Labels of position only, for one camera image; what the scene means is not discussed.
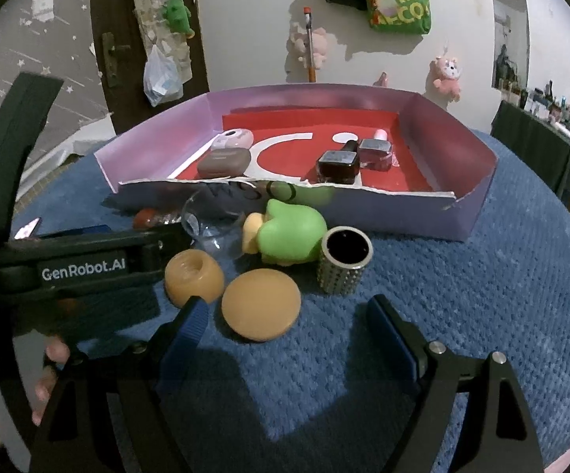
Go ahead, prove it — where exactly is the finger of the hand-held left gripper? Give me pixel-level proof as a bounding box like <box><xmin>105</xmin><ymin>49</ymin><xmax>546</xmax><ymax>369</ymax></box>
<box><xmin>134</xmin><ymin>224</ymin><xmax>193</xmax><ymax>284</ymax></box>
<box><xmin>13</xmin><ymin>225</ymin><xmax>114</xmax><ymax>243</ymax></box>

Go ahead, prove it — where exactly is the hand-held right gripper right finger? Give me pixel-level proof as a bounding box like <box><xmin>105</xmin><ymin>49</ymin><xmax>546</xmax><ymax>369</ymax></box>
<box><xmin>366</xmin><ymin>294</ymin><xmax>547</xmax><ymax>473</ymax></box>

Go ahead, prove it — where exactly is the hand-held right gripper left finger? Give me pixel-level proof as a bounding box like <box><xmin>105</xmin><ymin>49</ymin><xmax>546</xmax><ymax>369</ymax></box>
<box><xmin>28</xmin><ymin>297</ymin><xmax>211</xmax><ymax>473</ymax></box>

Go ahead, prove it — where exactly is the orange round jar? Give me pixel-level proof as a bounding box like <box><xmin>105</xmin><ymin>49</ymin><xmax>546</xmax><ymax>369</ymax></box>
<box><xmin>164</xmin><ymin>250</ymin><xmax>225</xmax><ymax>309</ymax></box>

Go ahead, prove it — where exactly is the clear glass cup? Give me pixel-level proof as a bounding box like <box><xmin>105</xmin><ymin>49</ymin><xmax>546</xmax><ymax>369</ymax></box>
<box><xmin>181</xmin><ymin>188</ymin><xmax>247</xmax><ymax>257</ymax></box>

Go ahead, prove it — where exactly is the orange round lid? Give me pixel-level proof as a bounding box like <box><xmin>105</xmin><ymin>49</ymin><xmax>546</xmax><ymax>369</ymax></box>
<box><xmin>221</xmin><ymin>268</ymin><xmax>302</xmax><ymax>344</ymax></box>

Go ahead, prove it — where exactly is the silver studded cylinder cap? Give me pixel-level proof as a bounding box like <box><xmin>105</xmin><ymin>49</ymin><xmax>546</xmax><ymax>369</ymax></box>
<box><xmin>317</xmin><ymin>225</ymin><xmax>375</xmax><ymax>297</ymax></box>

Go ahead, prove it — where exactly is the taupe rounded square case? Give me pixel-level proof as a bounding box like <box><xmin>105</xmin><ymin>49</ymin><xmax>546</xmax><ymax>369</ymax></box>
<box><xmin>196</xmin><ymin>149</ymin><xmax>252</xmax><ymax>180</ymax></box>

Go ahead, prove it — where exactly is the green frog toy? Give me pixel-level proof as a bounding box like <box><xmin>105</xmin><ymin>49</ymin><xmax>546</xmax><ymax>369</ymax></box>
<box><xmin>242</xmin><ymin>198</ymin><xmax>329</xmax><ymax>266</ymax></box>

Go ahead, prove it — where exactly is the pink round case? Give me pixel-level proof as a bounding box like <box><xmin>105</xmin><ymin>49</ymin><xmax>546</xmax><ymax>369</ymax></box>
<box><xmin>210</xmin><ymin>128</ymin><xmax>255</xmax><ymax>151</ymax></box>

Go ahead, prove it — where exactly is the purple cardboard box red inside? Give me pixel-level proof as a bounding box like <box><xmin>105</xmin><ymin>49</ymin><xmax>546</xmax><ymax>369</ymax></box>
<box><xmin>94</xmin><ymin>84</ymin><xmax>499</xmax><ymax>242</ymax></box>

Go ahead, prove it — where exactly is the black nail polish bottle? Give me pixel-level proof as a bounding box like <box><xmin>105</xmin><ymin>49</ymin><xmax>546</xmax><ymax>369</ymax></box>
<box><xmin>316</xmin><ymin>140</ymin><xmax>363</xmax><ymax>184</ymax></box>

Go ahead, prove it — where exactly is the pink nail polish bottle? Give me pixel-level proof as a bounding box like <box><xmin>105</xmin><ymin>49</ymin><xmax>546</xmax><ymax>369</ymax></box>
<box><xmin>358</xmin><ymin>129</ymin><xmax>394</xmax><ymax>171</ymax></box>

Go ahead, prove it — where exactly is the person's left hand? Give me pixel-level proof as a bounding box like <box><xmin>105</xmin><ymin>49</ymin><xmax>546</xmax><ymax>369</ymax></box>
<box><xmin>0</xmin><ymin>335</ymin><xmax>71</xmax><ymax>450</ymax></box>

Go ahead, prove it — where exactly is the smartphone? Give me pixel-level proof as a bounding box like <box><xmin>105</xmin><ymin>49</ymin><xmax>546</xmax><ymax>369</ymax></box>
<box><xmin>15</xmin><ymin>217</ymin><xmax>44</xmax><ymax>240</ymax></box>

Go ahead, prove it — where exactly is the blue knitted blanket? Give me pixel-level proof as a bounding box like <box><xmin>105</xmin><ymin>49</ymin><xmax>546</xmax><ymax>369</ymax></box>
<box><xmin>11</xmin><ymin>125</ymin><xmax>570</xmax><ymax>473</ymax></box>

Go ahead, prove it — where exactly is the dark wooden door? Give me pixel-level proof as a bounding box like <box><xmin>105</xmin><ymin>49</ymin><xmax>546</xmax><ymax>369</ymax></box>
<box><xmin>90</xmin><ymin>0</ymin><xmax>211</xmax><ymax>135</ymax></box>

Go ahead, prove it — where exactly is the clear plastic bag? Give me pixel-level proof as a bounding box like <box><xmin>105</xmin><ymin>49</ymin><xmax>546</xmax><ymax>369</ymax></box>
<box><xmin>143</xmin><ymin>44</ymin><xmax>185</xmax><ymax>108</ymax></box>

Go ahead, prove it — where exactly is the table with dark cloth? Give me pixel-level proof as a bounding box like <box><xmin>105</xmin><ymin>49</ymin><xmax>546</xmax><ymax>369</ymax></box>
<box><xmin>490</xmin><ymin>100</ymin><xmax>570</xmax><ymax>253</ymax></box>

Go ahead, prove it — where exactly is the green plush toy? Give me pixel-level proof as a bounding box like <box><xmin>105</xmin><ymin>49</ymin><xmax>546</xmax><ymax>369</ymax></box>
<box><xmin>161</xmin><ymin>0</ymin><xmax>197</xmax><ymax>38</ymax></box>

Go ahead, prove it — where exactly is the beige hanging organiser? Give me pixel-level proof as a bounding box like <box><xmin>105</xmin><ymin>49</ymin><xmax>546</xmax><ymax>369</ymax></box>
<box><xmin>123</xmin><ymin>0</ymin><xmax>195</xmax><ymax>82</ymax></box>

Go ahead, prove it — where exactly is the stick with orange ends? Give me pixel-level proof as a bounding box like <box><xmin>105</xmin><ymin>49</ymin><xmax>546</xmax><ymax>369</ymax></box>
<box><xmin>303</xmin><ymin>7</ymin><xmax>317</xmax><ymax>84</ymax></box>

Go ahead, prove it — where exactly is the pink plush pig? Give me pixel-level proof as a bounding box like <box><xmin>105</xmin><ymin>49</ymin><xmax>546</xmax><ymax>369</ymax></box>
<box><xmin>287</xmin><ymin>27</ymin><xmax>329</xmax><ymax>70</ymax></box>

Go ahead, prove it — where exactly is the pink plush bear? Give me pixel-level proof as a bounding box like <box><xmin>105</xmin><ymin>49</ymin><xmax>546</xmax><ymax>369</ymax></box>
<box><xmin>430</xmin><ymin>56</ymin><xmax>463</xmax><ymax>101</ymax></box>

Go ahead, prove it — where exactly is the row of cosmetic bottles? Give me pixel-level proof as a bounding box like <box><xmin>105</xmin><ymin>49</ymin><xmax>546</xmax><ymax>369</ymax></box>
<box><xmin>502</xmin><ymin>80</ymin><xmax>570</xmax><ymax>155</ymax></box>

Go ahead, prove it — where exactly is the green tote bag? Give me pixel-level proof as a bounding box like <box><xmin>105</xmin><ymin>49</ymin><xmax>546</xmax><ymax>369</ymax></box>
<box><xmin>366</xmin><ymin>0</ymin><xmax>433</xmax><ymax>35</ymax></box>

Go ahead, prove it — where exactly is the door handle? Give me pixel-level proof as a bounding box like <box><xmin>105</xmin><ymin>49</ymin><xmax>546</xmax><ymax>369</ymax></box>
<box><xmin>101</xmin><ymin>33</ymin><xmax>131</xmax><ymax>88</ymax></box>

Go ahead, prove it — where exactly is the wall mirror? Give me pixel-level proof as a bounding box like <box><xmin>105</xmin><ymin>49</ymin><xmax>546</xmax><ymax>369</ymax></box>
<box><xmin>487</xmin><ymin>0</ymin><xmax>531</xmax><ymax>97</ymax></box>

